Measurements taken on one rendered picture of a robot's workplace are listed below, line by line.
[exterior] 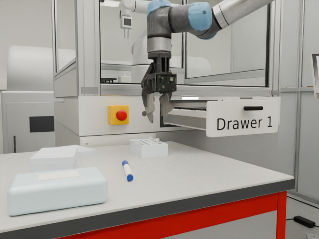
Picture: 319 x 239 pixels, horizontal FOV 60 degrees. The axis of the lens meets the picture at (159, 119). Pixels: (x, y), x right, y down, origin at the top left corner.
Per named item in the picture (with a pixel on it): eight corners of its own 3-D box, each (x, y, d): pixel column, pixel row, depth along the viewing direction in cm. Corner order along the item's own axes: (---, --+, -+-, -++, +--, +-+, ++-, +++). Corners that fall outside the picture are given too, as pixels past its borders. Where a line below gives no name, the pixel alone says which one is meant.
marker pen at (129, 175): (134, 181, 58) (134, 174, 58) (126, 181, 58) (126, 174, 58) (127, 166, 72) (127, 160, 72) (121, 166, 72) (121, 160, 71)
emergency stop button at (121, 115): (127, 120, 100) (127, 109, 99) (117, 121, 98) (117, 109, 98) (125, 120, 102) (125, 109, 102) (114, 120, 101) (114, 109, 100)
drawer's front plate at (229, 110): (277, 132, 96) (278, 100, 95) (209, 137, 83) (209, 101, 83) (273, 132, 98) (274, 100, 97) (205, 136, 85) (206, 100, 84)
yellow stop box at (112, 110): (130, 124, 102) (129, 105, 102) (111, 125, 99) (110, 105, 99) (125, 123, 107) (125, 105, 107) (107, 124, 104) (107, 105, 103)
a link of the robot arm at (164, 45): (143, 41, 87) (167, 43, 90) (143, 56, 87) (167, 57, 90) (152, 36, 80) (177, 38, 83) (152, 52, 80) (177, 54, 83)
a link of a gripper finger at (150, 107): (148, 123, 82) (152, 92, 82) (142, 121, 87) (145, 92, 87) (158, 124, 83) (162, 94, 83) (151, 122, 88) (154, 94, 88)
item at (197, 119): (270, 127, 97) (270, 110, 96) (210, 131, 86) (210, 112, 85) (203, 119, 133) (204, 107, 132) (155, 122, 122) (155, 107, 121)
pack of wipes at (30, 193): (98, 187, 55) (98, 164, 54) (108, 204, 46) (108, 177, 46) (13, 197, 49) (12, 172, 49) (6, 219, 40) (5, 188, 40)
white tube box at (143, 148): (167, 156, 84) (167, 143, 84) (141, 158, 81) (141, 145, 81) (153, 149, 96) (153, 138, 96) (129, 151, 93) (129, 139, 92)
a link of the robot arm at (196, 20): (216, 7, 84) (182, 12, 88) (205, -4, 74) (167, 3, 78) (215, 34, 84) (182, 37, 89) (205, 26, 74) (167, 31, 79)
